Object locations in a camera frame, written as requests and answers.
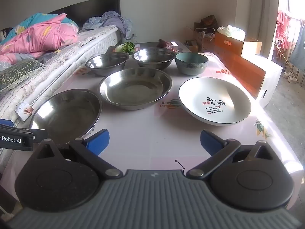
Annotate grey curtain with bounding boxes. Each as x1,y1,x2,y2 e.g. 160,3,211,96
250,0,282,60

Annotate pink printed tablecloth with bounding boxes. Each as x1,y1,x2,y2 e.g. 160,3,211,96
0,51,304,210

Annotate dark wooden headboard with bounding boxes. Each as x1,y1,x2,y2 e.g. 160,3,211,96
46,0,121,29

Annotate white mattress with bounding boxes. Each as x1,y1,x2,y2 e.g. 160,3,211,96
0,26,120,153

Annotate green leaf-print pillow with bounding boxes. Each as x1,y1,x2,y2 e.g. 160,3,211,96
0,58,47,92

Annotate white ceramic plate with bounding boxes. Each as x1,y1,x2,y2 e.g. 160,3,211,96
178,77,252,127

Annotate white box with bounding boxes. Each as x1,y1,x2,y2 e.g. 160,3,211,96
241,54,283,109

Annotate dark printed paper bag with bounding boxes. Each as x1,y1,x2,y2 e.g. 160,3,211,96
200,15,218,30

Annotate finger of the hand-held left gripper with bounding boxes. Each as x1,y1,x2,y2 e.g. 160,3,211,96
32,129,46,144

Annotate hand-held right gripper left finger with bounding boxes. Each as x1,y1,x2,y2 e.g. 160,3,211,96
36,129,123,179

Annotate pale plastic bag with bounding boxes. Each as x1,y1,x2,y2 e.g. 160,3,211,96
217,25,246,41

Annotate napa cabbage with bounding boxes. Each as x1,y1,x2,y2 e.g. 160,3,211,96
115,42,136,55

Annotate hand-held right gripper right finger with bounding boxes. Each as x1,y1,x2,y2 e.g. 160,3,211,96
187,130,274,179

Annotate metal drying rack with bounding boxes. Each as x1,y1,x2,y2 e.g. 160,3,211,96
285,13,305,87

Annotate dark cloth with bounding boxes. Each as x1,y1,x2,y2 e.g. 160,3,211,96
0,27,15,41

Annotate pink quilt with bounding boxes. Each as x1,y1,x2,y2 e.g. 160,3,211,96
0,13,79,65

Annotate teal ceramic bowl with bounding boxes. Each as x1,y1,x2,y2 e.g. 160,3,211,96
175,52,209,76

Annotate open cardboard box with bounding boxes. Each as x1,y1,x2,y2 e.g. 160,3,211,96
185,26,216,53

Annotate blue-grey clothes pile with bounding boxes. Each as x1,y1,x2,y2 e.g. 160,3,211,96
82,11,132,40

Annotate mattress paper tag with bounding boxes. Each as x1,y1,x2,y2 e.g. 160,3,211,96
15,101,36,123

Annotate pink hanging clothes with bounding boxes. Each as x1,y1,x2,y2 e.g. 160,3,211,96
276,10,301,53

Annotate blue patterned blanket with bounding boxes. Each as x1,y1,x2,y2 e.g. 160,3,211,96
291,19,305,73

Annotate stainless steel bowl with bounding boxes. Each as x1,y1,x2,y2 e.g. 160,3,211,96
85,52,130,77
132,48,176,71

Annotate flat cardboard sheet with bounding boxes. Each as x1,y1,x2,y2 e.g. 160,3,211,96
214,50,267,99

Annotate orange cardboard box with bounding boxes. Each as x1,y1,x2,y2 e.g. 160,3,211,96
213,32,262,58

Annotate large stainless steel plate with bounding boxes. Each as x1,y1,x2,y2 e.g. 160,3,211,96
29,89,103,145
99,67,173,110

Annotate purple cabbage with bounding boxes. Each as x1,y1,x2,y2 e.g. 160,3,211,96
156,39,174,51

